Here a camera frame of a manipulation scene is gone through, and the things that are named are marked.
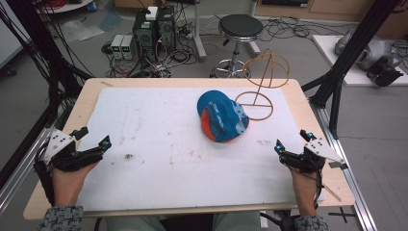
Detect tan wire hat stand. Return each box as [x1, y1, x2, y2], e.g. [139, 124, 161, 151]
[234, 48, 291, 122]

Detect tangle of black floor cables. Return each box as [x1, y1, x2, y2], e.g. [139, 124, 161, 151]
[259, 14, 347, 43]

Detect person's legs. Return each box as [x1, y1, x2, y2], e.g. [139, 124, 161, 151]
[105, 211, 262, 231]

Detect grey rounded shell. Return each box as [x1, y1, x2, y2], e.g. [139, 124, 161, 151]
[334, 29, 402, 72]

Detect person's right hand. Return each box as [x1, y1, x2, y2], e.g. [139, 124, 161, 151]
[289, 167, 321, 218]

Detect person's left hand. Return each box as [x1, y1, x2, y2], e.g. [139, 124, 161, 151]
[52, 161, 100, 207]

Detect white platform board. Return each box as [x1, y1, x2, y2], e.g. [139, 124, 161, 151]
[312, 34, 408, 88]

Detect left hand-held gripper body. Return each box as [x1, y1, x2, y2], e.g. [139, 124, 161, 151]
[34, 128, 105, 172]

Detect black device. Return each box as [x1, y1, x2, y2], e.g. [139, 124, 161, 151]
[366, 57, 405, 88]

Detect grey tape piece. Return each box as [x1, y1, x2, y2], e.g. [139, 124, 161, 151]
[328, 161, 349, 170]

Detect aluminium rail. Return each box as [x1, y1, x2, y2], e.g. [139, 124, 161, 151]
[309, 101, 380, 231]
[0, 127, 53, 216]

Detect black floor tape cross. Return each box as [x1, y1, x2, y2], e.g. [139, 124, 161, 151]
[327, 206, 357, 224]

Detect blue and orange cap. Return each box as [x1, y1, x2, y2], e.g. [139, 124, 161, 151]
[196, 90, 250, 144]

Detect clear plastic sheet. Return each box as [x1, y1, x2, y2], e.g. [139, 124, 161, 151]
[60, 12, 124, 43]

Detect tangle of computer cables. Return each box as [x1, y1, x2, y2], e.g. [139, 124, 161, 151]
[101, 18, 201, 79]

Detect grey bench power supply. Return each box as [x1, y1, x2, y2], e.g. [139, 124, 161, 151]
[120, 35, 138, 62]
[110, 34, 125, 61]

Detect black computer tower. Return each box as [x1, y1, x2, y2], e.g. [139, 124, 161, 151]
[156, 5, 177, 55]
[132, 11, 159, 63]

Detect white desk leg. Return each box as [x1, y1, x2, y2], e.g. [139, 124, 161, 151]
[191, 0, 208, 63]

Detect black metal frame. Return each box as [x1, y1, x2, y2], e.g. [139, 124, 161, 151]
[0, 0, 94, 191]
[301, 0, 402, 140]

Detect thin wooden stick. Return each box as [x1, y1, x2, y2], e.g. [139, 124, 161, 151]
[321, 184, 343, 203]

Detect white box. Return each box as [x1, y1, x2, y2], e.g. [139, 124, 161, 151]
[145, 6, 159, 21]

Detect white table mat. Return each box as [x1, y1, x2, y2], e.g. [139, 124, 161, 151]
[76, 86, 325, 214]

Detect black round stool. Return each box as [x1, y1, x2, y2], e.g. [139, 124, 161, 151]
[210, 13, 265, 79]

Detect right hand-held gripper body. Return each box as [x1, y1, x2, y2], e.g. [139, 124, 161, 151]
[281, 138, 346, 174]

